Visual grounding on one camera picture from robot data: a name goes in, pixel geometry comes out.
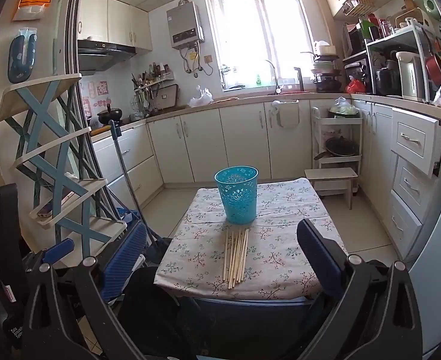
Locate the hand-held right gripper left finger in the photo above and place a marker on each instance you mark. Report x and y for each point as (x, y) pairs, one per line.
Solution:
(125, 258)

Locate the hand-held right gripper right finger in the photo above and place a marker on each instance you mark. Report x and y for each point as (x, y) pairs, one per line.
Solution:
(320, 258)

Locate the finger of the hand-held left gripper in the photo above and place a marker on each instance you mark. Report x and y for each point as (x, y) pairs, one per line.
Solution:
(59, 250)

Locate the bundle of wooden chopsticks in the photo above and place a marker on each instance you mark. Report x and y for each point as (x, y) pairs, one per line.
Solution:
(235, 258)

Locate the teal perforated plastic basket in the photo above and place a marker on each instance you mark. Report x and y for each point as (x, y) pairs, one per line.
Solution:
(237, 202)

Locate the floral tablecloth table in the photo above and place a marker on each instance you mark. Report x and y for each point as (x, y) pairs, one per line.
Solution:
(280, 247)

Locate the pink smartphone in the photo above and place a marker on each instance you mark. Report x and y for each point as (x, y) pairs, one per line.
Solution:
(53, 205)

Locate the person's left leg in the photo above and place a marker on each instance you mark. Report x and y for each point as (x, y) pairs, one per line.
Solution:
(149, 307)

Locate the small wooden stool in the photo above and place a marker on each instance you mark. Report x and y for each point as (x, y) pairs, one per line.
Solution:
(331, 174)

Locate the cream base cabinet wide drawers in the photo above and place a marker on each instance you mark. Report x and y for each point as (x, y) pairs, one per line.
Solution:
(138, 165)

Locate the dark wok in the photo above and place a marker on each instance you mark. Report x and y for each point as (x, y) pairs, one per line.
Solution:
(340, 147)

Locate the blue and white folding shelf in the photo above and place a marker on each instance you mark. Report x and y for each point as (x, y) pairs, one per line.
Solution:
(36, 127)

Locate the light grey door panel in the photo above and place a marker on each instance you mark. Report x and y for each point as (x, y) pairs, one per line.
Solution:
(438, 251)

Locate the white shelf trolley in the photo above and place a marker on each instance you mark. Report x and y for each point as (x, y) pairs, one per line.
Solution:
(318, 138)

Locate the cream drawer unit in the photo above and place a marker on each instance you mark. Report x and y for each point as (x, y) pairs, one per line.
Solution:
(411, 180)

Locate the cream narrow door cabinet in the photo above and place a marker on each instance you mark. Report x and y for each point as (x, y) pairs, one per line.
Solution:
(378, 138)

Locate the cream base cabinet with doors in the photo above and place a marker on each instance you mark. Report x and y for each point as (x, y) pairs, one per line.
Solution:
(243, 138)

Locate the black cooking pot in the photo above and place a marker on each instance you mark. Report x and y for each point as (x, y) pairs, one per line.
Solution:
(110, 116)

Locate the white hanging bin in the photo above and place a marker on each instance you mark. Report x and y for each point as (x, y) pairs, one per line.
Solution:
(286, 114)

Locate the bag of vegetables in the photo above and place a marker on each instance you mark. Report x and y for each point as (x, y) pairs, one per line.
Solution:
(342, 108)

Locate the red plastic bag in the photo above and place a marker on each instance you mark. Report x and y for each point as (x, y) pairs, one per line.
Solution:
(355, 86)

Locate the white plastic bag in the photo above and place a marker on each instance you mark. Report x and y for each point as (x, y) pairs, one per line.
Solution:
(201, 98)

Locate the blue item in clear packet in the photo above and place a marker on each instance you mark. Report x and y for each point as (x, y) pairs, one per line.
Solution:
(20, 60)

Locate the black tap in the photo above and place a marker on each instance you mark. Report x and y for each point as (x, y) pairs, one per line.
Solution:
(299, 78)

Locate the stack of pots and bowls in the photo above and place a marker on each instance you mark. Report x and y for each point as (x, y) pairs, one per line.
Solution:
(325, 75)

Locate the chrome kitchen faucet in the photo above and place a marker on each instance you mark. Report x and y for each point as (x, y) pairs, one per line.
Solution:
(276, 78)

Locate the black rice cooker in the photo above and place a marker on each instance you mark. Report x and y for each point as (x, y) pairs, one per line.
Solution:
(387, 82)

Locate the black range hood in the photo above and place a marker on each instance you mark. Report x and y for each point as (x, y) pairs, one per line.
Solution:
(100, 54)

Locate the white electric thermos pot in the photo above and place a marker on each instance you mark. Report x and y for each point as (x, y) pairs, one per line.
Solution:
(410, 78)

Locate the red hanging pot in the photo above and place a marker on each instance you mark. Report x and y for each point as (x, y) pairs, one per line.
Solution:
(436, 69)

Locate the metal kitchen rack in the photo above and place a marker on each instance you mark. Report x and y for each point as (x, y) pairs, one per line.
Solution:
(393, 43)

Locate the kitchen window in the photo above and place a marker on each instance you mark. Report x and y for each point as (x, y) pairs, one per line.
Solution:
(258, 37)

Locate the red paper wall decals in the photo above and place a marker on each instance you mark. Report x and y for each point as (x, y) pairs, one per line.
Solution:
(96, 97)

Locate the wall utensil rack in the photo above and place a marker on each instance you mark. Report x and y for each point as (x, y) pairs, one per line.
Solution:
(145, 90)

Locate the wall socket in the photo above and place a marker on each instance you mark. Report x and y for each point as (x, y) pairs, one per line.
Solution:
(208, 59)

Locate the grey wall water heater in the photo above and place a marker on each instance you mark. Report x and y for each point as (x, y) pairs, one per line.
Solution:
(185, 26)

